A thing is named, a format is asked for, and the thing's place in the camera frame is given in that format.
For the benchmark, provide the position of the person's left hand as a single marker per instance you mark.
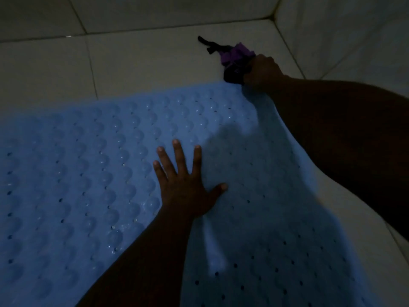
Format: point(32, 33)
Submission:
point(185, 191)

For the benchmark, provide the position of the person's right hand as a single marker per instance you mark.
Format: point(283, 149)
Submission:
point(262, 71)

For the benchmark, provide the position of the person's left little finger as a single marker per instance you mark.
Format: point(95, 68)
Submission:
point(159, 172)

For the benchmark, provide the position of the person's left middle finger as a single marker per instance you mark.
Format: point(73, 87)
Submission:
point(179, 156)

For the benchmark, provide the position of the person's left thumb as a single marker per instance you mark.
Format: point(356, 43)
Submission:
point(217, 190)

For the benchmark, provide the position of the blue suction cup bath mat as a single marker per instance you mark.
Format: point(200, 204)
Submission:
point(153, 201)

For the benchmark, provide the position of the purple and black cloth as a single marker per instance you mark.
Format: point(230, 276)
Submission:
point(235, 62)

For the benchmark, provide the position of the person's left forearm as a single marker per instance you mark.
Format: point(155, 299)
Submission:
point(143, 262)

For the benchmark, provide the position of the person's right forearm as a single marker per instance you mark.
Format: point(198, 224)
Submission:
point(348, 140)

